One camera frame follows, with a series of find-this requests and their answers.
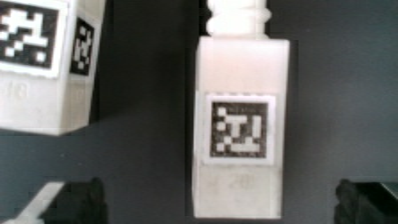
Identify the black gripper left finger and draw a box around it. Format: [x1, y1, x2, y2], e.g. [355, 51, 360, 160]
[10, 176, 111, 224]

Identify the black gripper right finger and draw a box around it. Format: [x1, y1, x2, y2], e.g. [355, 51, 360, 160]
[333, 179, 398, 224]

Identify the white table leg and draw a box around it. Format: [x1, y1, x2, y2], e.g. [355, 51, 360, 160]
[191, 0, 289, 219]
[0, 0, 106, 136]

